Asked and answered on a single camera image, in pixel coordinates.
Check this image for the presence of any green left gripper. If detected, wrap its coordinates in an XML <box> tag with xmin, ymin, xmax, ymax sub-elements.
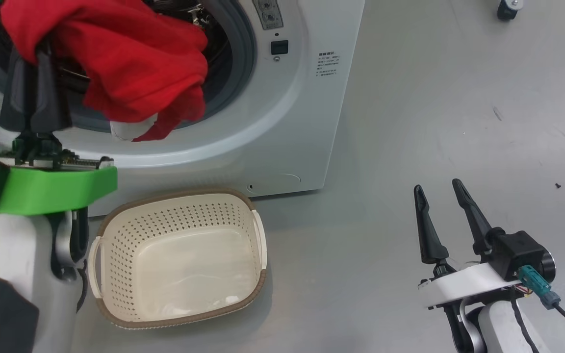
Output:
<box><xmin>0</xmin><ymin>42</ymin><xmax>118</xmax><ymax>216</ymax></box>

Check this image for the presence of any white washing machine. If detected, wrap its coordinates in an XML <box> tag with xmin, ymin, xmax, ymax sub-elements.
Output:
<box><xmin>0</xmin><ymin>0</ymin><xmax>366</xmax><ymax>217</ymax></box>

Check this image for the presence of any white cart with metal leg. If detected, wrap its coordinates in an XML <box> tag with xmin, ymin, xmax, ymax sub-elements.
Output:
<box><xmin>497</xmin><ymin>0</ymin><xmax>526</xmax><ymax>22</ymax></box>

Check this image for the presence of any cream perforated laundry basket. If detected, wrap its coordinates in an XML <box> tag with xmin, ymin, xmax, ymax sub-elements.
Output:
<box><xmin>88</xmin><ymin>189</ymin><xmax>268</xmax><ymax>329</ymax></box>

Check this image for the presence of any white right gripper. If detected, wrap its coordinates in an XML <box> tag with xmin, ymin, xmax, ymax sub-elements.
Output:
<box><xmin>413</xmin><ymin>178</ymin><xmax>524</xmax><ymax>314</ymax></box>

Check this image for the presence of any red basketball jersey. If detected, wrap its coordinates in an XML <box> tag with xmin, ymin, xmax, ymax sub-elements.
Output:
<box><xmin>0</xmin><ymin>0</ymin><xmax>210</xmax><ymax>143</ymax></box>

